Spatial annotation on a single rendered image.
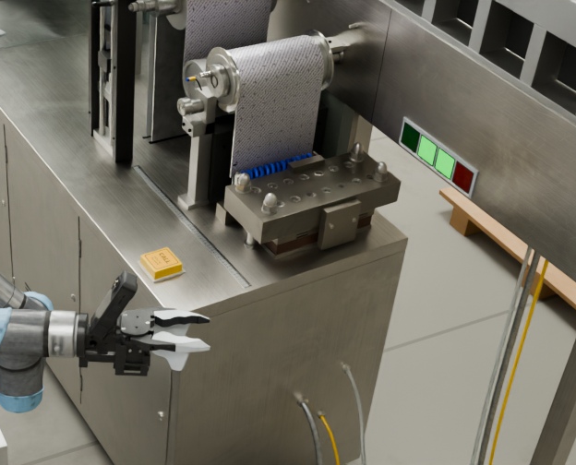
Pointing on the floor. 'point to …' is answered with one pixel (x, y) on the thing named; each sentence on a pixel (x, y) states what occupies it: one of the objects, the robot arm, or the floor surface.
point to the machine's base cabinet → (94, 389)
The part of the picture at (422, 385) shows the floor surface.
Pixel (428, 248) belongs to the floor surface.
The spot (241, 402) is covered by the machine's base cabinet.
